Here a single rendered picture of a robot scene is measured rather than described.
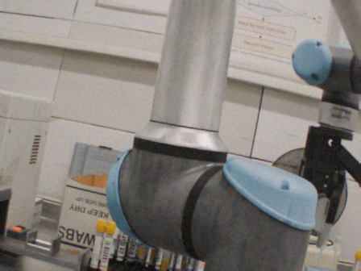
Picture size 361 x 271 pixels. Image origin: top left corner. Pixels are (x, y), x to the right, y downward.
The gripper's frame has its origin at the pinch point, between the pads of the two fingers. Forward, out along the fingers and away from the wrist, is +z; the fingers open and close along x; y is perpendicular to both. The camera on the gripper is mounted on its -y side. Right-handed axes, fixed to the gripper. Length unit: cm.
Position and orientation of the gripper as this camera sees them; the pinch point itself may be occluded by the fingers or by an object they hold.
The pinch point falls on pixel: (323, 240)
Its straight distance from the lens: 125.8
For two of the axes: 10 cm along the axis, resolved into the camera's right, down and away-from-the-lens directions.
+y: -9.8, -2.1, 0.7
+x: -0.8, 0.4, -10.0
